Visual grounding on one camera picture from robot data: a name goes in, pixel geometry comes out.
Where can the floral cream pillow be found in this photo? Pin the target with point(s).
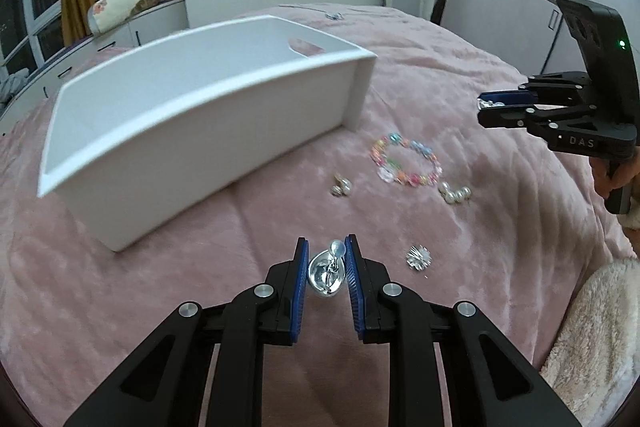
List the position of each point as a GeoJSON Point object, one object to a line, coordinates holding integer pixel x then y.
{"type": "Point", "coordinates": [120, 4]}

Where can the pink plush blanket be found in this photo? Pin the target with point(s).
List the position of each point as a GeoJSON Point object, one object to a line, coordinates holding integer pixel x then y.
{"type": "Point", "coordinates": [450, 232]}

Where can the pearl cluster earrings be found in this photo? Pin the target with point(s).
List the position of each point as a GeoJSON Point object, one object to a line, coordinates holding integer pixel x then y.
{"type": "Point", "coordinates": [456, 194]}

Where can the small pearl stud earrings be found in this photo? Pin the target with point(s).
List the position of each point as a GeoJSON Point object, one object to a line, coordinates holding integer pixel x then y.
{"type": "Point", "coordinates": [341, 187]}

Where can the white drawer cabinet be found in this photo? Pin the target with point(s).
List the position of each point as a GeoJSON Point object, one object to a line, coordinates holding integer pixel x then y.
{"type": "Point", "coordinates": [75, 52]}

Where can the small silver jewelry piece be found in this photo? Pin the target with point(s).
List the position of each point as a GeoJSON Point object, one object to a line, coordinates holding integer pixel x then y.
{"type": "Point", "coordinates": [491, 105]}

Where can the silver flower brooch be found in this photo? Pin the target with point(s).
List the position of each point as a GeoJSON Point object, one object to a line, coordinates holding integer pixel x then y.
{"type": "Point", "coordinates": [418, 258]}

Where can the silver drop earring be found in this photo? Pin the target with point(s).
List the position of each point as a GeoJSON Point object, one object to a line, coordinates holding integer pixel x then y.
{"type": "Point", "coordinates": [327, 274]}

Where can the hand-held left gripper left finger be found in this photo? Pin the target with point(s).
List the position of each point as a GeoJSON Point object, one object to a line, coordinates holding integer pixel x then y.
{"type": "Point", "coordinates": [299, 279]}

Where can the fuzzy pink sleeve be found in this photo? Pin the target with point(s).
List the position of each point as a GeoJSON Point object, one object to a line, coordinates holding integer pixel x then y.
{"type": "Point", "coordinates": [595, 332]}

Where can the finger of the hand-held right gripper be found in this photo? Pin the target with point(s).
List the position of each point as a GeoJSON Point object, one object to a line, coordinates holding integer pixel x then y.
{"type": "Point", "coordinates": [505, 97]}
{"type": "Point", "coordinates": [505, 117]}

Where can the white storage box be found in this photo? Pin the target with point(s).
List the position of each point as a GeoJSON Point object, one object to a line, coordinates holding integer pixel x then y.
{"type": "Point", "coordinates": [200, 117]}

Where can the window with dark frame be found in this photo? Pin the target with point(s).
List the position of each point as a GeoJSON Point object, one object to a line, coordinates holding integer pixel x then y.
{"type": "Point", "coordinates": [32, 14]}

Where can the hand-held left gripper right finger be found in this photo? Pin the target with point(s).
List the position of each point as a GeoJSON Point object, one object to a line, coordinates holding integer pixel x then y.
{"type": "Point", "coordinates": [353, 279]}

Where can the person's right hand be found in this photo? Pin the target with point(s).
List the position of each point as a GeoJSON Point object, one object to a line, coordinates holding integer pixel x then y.
{"type": "Point", "coordinates": [617, 169]}

